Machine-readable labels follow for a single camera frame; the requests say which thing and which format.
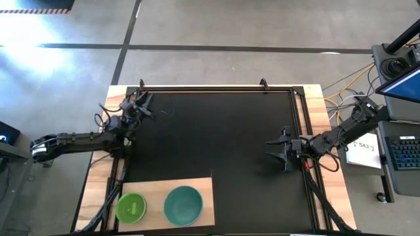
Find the wooden board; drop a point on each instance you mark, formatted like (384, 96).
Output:
(154, 193)

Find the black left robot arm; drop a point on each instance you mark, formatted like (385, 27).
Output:
(78, 141)

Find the black table mat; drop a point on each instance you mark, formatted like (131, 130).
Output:
(213, 137)

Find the black pole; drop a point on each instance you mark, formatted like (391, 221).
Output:
(403, 37)

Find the black frame clamp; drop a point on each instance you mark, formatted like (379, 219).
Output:
(264, 83)
(141, 82)

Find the black caster wheel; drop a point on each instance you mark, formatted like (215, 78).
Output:
(381, 196)

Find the black device with screen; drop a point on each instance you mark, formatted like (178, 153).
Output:
(8, 134)

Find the black keyboard with blue keys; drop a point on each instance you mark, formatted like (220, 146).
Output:
(405, 152)

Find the white paper sheet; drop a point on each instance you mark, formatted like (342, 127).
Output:
(364, 154)

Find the monitor with blue screen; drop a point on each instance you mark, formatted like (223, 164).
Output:
(402, 86)

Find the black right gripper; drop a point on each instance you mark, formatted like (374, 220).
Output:
(297, 147)

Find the black mat with striped edge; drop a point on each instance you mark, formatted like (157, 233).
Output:
(36, 5)

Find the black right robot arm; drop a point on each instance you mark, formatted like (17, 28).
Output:
(348, 128)

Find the teal bowl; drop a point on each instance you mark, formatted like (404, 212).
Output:
(183, 206)

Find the green bowl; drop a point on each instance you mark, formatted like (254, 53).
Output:
(130, 208)

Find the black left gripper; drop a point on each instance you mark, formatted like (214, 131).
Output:
(131, 114)

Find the grey equipment cart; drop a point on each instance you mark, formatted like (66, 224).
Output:
(403, 183)

